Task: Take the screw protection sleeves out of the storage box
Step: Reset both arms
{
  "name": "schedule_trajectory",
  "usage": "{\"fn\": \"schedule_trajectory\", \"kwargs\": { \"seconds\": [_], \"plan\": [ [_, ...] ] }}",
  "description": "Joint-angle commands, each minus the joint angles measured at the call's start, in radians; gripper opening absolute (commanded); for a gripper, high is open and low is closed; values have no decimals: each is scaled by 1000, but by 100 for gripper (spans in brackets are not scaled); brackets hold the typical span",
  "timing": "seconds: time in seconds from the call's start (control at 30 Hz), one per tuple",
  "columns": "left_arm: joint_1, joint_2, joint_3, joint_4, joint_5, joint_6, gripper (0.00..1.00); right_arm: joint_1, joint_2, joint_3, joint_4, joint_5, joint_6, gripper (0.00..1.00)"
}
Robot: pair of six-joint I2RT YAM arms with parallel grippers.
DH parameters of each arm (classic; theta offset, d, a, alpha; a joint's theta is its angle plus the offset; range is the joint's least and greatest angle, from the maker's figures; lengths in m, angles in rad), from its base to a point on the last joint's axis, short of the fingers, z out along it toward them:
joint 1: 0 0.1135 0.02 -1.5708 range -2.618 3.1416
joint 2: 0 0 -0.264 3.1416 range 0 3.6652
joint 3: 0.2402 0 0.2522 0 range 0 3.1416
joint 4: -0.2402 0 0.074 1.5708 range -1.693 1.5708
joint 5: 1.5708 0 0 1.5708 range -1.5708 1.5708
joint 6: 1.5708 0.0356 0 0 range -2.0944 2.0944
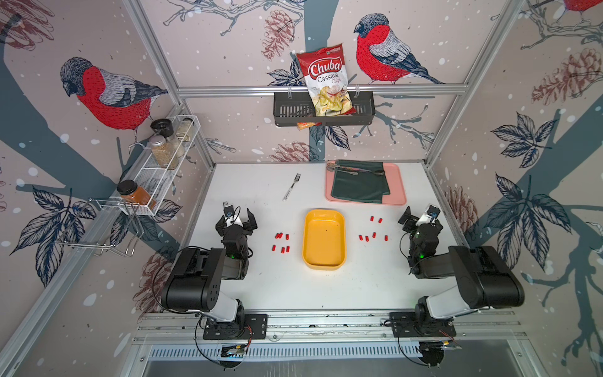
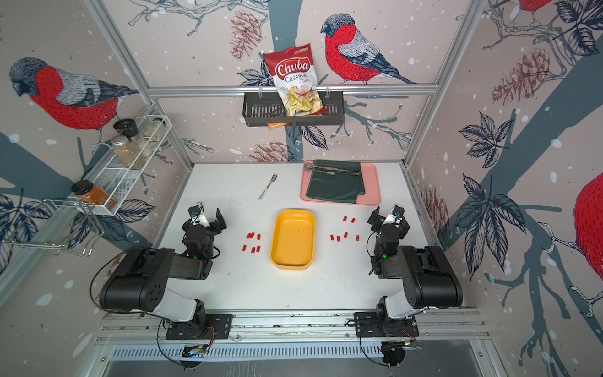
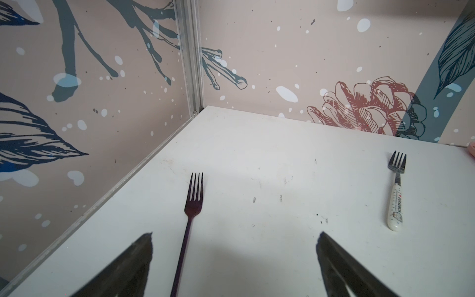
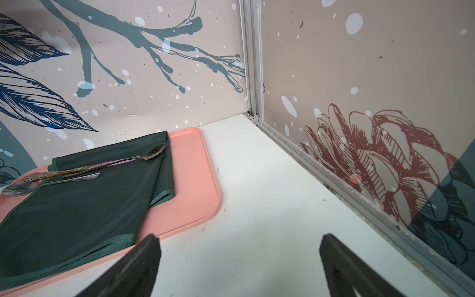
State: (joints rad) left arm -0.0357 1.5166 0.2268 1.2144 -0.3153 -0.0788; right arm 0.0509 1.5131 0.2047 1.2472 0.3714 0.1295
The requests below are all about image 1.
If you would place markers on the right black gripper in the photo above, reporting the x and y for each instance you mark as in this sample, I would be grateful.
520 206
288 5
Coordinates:
405 216

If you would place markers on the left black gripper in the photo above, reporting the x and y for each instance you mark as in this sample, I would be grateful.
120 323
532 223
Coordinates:
220 229

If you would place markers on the yellow plastic storage box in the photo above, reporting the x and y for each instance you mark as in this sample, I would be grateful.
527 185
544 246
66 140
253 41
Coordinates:
324 241

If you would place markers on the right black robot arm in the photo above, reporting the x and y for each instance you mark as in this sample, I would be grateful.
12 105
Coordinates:
482 279

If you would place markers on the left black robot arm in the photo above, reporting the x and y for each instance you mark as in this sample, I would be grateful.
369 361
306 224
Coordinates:
194 284

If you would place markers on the pink plastic tray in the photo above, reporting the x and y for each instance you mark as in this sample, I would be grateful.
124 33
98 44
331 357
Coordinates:
397 194

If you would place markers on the dark green cloth napkin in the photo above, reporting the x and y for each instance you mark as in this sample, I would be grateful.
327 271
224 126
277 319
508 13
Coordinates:
361 188

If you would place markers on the silver fork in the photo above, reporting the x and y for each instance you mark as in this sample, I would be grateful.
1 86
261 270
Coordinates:
295 181

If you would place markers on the iridescent metal spoon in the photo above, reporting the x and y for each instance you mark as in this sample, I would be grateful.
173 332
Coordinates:
367 171

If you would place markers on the silver lid spice jar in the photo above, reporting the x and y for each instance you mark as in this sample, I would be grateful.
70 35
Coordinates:
163 152

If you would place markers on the clear spice jar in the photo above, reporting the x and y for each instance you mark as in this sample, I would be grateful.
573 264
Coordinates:
185 130

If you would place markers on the orange spice jar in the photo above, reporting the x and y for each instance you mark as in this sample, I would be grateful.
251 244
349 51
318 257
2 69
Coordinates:
133 193

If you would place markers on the small snack packet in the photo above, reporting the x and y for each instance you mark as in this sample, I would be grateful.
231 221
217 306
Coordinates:
303 126

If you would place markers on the black lid spice jar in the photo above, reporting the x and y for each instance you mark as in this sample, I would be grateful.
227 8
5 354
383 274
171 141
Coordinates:
164 127

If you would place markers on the red cassava chips bag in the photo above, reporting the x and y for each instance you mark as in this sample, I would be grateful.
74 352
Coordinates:
326 80

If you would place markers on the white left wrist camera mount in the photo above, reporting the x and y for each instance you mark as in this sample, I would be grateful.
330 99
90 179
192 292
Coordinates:
232 214

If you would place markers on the white wire spice rack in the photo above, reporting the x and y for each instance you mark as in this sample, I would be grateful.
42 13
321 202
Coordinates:
158 181

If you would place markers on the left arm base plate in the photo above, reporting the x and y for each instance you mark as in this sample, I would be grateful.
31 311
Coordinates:
252 326

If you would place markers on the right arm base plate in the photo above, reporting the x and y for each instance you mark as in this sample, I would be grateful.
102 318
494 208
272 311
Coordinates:
405 324

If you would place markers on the chrome wire holder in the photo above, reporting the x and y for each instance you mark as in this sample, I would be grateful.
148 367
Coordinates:
124 232

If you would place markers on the black wall basket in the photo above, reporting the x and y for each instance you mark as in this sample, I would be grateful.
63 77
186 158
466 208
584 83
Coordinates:
291 109

